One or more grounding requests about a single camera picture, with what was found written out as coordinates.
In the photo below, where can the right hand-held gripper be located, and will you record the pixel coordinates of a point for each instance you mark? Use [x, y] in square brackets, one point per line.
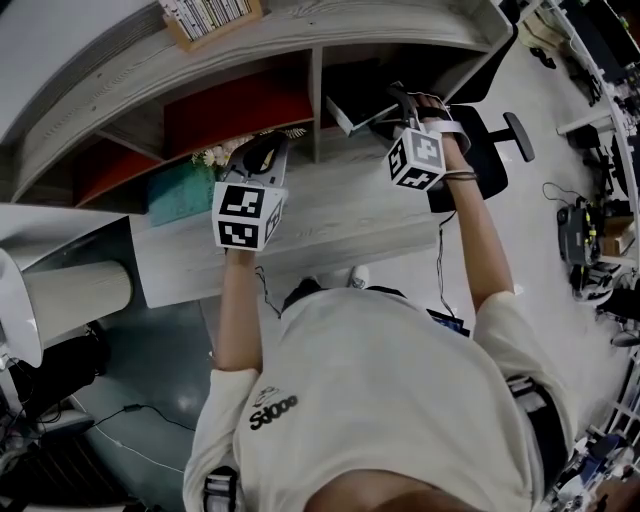
[419, 159]

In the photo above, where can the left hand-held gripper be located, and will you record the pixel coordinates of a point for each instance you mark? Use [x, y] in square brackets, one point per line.
[239, 215]

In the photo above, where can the teal flowered pack of tissues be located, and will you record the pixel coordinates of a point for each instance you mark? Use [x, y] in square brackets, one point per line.
[175, 197]

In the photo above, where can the gray wooden shelf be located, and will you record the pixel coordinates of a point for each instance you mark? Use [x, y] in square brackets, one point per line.
[350, 200]

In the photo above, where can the person's left forearm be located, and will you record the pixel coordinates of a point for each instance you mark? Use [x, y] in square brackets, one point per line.
[240, 310]

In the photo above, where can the person's right forearm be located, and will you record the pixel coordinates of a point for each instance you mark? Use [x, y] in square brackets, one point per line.
[475, 235]

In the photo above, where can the gray flat box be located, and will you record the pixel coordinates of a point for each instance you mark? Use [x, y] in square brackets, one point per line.
[350, 117]

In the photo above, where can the person's black shoe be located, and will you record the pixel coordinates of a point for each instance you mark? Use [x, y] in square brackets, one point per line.
[302, 292]

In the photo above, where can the black office chair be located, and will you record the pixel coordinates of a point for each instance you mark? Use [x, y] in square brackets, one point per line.
[480, 160]

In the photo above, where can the person's white shoe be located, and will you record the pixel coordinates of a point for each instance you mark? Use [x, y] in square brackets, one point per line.
[358, 276]

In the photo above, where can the white cylindrical air purifier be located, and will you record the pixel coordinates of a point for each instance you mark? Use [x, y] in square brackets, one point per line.
[75, 295]

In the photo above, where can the wooden book box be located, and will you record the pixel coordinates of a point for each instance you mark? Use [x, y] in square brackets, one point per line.
[220, 30]

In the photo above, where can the white long desk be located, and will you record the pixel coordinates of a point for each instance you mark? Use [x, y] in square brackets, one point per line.
[595, 65]

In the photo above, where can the row of striped books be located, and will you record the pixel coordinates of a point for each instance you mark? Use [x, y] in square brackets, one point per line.
[205, 15]

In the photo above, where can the black and yellow machine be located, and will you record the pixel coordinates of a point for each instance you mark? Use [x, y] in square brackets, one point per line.
[580, 235]

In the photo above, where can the blue device on waist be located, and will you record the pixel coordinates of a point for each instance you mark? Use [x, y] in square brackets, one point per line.
[450, 322]

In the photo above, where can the person's cream t-shirt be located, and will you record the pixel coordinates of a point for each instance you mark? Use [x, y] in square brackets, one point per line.
[380, 410]

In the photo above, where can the brown cardboard box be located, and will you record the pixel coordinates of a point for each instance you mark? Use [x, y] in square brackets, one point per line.
[617, 240]

